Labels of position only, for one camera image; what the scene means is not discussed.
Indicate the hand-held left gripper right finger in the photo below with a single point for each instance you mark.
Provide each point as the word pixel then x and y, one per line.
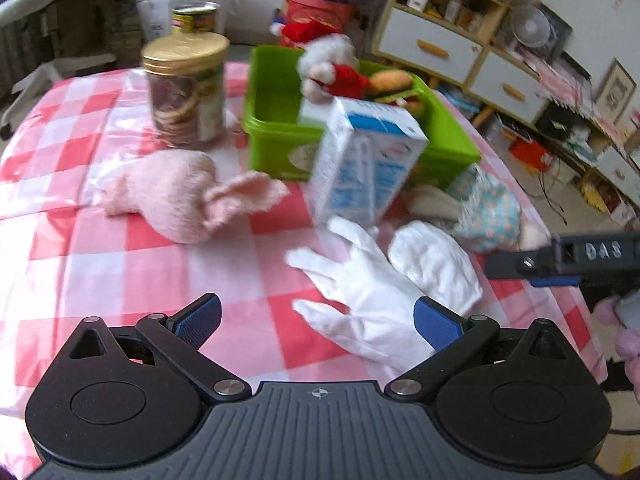
pixel 436 324

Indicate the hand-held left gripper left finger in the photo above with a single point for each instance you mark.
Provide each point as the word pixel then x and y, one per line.
pixel 200 319

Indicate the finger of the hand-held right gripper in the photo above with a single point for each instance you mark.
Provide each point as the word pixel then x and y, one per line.
pixel 520 262

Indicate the white cotton glove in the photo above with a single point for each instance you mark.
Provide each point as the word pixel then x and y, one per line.
pixel 437 265
pixel 372 300

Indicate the crumpled white cotton glove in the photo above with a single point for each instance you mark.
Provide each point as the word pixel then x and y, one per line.
pixel 437 265

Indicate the floral fabric plush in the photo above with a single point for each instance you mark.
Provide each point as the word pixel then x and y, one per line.
pixel 492 210

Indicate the beige plush toy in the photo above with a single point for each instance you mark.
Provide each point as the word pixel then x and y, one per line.
pixel 432 202

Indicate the red box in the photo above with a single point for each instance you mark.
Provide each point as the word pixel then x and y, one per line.
pixel 531 154

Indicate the red and white checkered tablecloth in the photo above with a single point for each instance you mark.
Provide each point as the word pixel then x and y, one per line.
pixel 100 270

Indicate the pink knitted rabbit plush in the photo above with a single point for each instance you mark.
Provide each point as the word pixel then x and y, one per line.
pixel 170 195

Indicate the framed picture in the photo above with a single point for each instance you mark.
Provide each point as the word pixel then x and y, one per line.
pixel 616 91

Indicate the pink lace cloth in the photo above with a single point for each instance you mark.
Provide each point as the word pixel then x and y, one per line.
pixel 570 85

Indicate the white and blue milk carton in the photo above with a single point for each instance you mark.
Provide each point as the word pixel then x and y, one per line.
pixel 362 165

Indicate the burger plush toy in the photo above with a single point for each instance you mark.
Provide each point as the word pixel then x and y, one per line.
pixel 395 85

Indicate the glass jar with gold lid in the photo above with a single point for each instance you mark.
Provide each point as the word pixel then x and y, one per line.
pixel 185 95

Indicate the green plastic bin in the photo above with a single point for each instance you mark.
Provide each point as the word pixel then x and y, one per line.
pixel 272 105

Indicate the wooden shelf cabinet white drawers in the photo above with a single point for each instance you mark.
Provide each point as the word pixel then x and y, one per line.
pixel 435 45

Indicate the white desk fan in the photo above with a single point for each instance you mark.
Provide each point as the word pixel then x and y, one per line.
pixel 531 26

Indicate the santa plush toy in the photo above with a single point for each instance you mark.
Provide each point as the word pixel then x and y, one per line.
pixel 332 67

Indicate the tin can with yellow label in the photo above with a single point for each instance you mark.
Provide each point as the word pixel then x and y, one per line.
pixel 196 17

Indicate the small red santa plush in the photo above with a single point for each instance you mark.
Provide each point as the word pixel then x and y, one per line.
pixel 300 30

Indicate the red round bucket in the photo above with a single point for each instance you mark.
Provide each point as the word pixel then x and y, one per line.
pixel 320 12

